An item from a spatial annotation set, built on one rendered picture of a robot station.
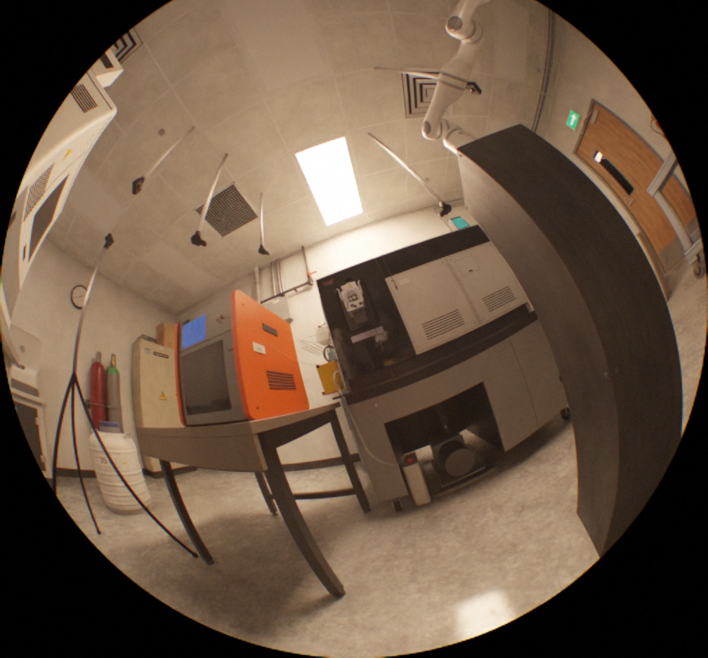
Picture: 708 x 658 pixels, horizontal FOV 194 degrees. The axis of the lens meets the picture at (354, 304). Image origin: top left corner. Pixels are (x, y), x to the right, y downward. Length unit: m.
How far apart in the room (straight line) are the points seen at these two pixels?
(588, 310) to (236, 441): 0.73
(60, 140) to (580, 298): 1.04
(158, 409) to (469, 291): 3.70
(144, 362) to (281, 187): 2.95
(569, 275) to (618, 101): 3.63
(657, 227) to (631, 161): 0.87
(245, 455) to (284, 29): 2.38
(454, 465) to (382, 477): 0.40
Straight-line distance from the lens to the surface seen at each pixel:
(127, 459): 2.03
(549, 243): 0.41
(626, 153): 3.84
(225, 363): 0.68
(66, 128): 0.72
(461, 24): 0.78
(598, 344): 0.43
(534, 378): 1.26
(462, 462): 1.28
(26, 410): 2.80
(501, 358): 1.14
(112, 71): 1.04
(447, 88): 0.79
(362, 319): 1.07
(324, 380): 1.15
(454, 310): 1.18
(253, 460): 0.53
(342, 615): 0.87
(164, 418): 3.50
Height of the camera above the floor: 0.71
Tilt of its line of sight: 24 degrees up
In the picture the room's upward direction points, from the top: 19 degrees counter-clockwise
